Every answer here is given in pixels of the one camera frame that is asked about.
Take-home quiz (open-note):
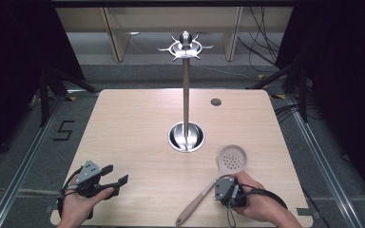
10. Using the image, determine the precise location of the metal utensil hanging stand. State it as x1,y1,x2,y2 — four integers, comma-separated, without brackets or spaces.
157,30,214,154

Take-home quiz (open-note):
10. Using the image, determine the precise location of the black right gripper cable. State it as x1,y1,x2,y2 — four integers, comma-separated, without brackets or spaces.
226,187,289,228

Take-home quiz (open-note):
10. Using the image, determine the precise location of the black floor cable bundle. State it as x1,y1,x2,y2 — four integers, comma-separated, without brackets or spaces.
237,7,282,67
274,102,318,124

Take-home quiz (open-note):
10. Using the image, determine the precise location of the person's right hand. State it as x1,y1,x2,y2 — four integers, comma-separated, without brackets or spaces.
232,172,287,223

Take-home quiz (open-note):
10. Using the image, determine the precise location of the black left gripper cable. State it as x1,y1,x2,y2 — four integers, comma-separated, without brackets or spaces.
57,166,84,220

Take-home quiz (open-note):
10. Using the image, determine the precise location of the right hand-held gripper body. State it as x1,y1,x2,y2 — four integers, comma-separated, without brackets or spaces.
214,177,247,209

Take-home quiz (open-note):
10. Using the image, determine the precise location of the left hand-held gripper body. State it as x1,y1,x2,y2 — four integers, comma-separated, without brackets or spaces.
74,160,109,200

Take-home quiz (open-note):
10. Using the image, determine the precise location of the black metal stand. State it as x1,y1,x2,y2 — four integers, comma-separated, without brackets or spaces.
246,60,310,124
38,66,100,128

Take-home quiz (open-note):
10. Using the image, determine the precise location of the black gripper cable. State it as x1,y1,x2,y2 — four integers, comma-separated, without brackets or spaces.
226,187,289,228
57,166,84,220

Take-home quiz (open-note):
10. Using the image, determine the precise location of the aluminium floor rail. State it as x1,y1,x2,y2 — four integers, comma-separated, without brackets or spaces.
285,94,363,228
0,90,67,228

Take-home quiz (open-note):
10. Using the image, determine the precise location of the person's left hand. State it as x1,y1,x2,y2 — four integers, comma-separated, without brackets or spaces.
57,179,116,226

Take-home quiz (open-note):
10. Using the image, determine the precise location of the dark curtain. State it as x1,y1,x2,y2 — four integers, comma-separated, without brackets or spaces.
275,0,365,202
0,0,87,174

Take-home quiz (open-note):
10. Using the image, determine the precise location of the grey skimmer spoon wooden handle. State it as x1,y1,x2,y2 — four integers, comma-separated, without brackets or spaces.
175,144,248,227

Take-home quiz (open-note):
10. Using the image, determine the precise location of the grey table corner bracket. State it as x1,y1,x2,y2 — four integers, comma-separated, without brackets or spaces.
296,207,314,219

